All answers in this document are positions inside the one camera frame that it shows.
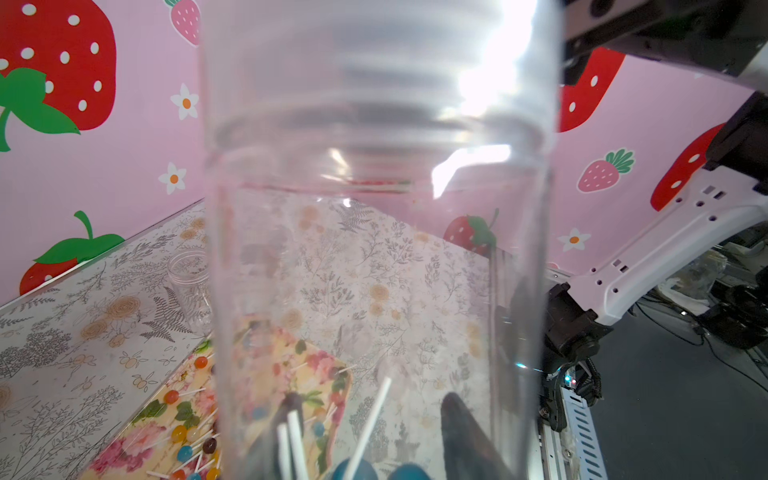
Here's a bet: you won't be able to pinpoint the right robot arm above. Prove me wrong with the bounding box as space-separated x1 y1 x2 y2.
539 1 767 431

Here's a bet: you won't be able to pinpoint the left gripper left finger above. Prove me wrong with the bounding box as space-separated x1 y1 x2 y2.
242 392 303 479

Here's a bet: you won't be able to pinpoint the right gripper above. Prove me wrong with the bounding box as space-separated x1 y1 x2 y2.
562 0 767 78

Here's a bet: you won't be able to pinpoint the candies on tray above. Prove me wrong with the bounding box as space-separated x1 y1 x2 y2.
144 349 222 479

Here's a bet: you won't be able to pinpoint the clear jar blue candies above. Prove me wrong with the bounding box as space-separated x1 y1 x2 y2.
201 1 563 479

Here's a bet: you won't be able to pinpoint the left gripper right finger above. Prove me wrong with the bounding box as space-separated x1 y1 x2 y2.
440 392 510 480

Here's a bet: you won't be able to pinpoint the clear jar orange candies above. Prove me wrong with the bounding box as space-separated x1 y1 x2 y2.
167 249 212 336

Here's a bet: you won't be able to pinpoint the floral rectangular tray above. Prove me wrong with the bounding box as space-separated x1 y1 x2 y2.
82 329 352 479

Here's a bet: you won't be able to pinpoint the aluminium front rail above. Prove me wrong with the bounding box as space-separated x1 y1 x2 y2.
528 388 608 480

